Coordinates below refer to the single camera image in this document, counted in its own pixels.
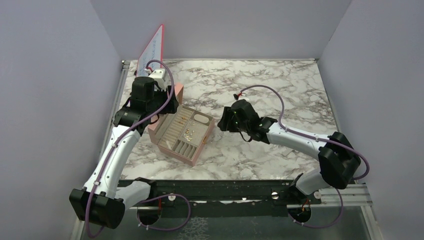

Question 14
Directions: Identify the pink jewelry box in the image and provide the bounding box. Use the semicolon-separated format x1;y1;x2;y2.
147;83;215;167

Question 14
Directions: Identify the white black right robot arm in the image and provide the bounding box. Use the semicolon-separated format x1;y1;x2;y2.
217;99;361;204

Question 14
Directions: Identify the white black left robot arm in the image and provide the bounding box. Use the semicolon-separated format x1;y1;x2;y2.
69;75;179;229

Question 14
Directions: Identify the cream oval watch pillow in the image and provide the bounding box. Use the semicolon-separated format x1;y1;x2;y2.
193;114;210;125

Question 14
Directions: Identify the pink framed whiteboard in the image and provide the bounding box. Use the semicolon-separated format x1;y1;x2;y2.
135;24;165;77

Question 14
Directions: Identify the crystal drop earring upper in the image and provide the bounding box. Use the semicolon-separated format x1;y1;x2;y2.
182;128;198;142

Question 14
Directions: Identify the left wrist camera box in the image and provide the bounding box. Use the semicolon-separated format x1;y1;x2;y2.
144;68;168;90

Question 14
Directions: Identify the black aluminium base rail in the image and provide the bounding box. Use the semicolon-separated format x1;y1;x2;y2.
125;178;373;220

